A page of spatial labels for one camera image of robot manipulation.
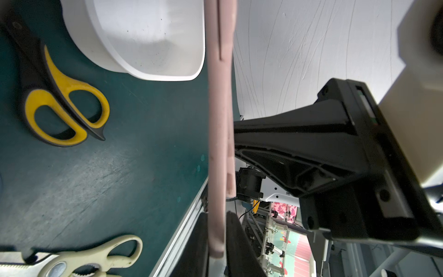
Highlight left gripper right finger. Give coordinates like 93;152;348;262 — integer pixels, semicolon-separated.
226;211;266;277

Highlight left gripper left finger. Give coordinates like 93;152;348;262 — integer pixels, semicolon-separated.
170;213;209;277

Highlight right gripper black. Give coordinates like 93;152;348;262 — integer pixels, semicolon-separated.
234;78;443;258

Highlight pink kitchen scissors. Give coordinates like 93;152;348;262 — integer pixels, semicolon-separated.
204;1;237;259

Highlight cream handled scissors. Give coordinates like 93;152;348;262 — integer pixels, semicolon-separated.
1;235;143;277

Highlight yellow black handled scissors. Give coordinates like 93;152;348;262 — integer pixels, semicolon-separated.
1;8;110;147

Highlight white storage box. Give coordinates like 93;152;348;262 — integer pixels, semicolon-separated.
61;0;205;81

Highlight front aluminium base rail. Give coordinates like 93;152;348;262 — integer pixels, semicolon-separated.
149;178;208;277

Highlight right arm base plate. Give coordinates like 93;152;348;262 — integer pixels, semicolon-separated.
236;167;266;204

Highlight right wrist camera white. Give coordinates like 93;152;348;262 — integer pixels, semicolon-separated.
379;1;443;188

